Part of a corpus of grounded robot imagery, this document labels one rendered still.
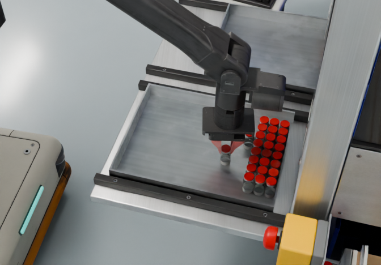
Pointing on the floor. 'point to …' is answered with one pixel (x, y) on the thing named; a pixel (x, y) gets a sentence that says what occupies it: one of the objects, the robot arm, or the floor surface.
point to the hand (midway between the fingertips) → (225, 148)
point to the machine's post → (338, 94)
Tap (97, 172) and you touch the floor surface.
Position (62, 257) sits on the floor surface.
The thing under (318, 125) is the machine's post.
